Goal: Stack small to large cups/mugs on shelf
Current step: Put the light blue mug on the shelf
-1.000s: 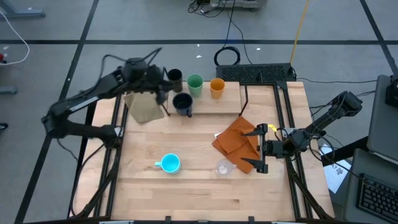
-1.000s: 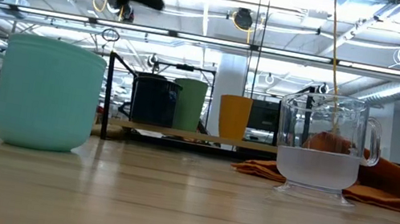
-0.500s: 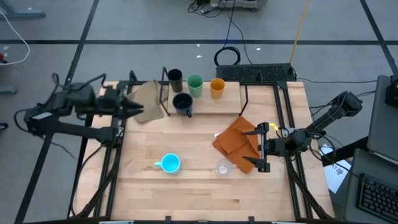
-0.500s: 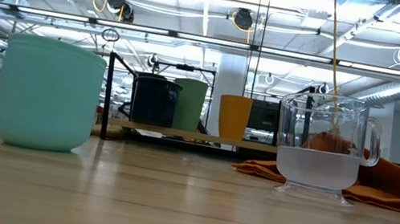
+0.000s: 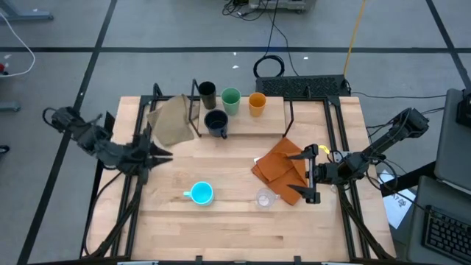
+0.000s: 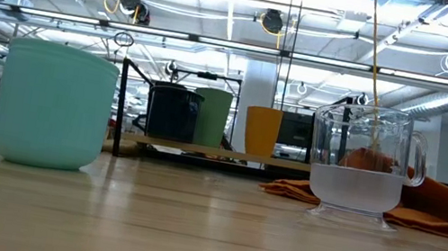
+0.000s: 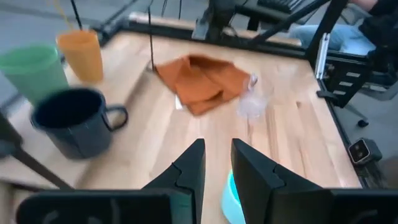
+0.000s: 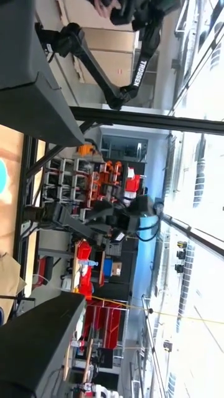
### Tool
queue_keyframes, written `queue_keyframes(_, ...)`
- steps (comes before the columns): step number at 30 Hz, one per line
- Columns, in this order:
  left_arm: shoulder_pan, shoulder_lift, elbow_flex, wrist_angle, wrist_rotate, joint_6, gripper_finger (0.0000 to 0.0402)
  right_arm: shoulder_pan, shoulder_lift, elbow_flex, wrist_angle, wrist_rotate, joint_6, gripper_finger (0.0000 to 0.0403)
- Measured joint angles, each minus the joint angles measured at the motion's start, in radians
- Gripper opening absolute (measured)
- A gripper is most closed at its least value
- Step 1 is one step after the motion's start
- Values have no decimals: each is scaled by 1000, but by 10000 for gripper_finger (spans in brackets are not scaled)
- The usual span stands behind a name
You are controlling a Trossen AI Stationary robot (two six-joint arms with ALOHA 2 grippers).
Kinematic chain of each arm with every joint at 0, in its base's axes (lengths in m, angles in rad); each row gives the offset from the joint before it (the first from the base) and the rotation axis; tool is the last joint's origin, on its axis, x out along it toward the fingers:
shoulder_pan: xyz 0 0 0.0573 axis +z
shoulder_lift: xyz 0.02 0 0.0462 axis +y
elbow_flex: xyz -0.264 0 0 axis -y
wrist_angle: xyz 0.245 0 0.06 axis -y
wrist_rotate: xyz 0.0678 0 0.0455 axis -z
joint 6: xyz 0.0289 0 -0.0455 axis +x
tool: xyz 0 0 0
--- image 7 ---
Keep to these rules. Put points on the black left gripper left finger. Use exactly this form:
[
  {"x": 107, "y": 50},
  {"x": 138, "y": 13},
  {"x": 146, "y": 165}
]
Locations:
[{"x": 192, "y": 174}]

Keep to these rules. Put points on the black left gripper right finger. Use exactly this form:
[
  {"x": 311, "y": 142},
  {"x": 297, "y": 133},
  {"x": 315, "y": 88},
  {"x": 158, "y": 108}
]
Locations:
[{"x": 255, "y": 186}]

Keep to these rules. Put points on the cyan mug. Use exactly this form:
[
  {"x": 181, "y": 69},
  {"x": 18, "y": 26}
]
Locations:
[{"x": 230, "y": 202}]

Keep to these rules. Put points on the clear glass mug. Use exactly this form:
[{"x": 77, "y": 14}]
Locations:
[{"x": 250, "y": 105}]

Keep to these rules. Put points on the navy speckled enamel mug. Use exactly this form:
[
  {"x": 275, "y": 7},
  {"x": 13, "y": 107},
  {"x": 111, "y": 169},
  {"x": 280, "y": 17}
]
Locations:
[{"x": 77, "y": 137}]

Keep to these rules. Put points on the orange cup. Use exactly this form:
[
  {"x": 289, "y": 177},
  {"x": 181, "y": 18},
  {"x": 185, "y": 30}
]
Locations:
[{"x": 82, "y": 59}]

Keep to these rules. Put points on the green cup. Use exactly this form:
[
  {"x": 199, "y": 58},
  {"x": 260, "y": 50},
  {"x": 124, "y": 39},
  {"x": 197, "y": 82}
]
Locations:
[{"x": 34, "y": 74}]

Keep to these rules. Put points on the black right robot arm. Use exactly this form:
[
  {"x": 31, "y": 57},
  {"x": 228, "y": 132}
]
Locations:
[{"x": 217, "y": 18}]

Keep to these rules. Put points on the white card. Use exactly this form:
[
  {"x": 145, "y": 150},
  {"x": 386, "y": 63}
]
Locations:
[{"x": 178, "y": 104}]

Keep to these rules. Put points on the orange cloth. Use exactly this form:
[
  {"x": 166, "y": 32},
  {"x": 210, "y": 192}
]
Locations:
[{"x": 199, "y": 84}]

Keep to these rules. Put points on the black keyboard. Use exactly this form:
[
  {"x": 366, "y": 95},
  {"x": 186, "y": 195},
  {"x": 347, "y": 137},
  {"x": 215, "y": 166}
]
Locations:
[{"x": 280, "y": 4}]

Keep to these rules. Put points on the small table-level camera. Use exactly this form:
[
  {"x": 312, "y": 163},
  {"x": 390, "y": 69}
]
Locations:
[{"x": 362, "y": 151}]

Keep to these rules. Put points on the wooden shelf with black frame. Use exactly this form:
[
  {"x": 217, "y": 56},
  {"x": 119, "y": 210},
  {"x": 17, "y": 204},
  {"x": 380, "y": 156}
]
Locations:
[{"x": 118, "y": 77}]

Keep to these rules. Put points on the black aluminium rig frame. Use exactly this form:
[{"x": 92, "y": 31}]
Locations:
[{"x": 280, "y": 48}]

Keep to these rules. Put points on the silver corner bracket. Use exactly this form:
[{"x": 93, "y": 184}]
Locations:
[{"x": 322, "y": 56}]

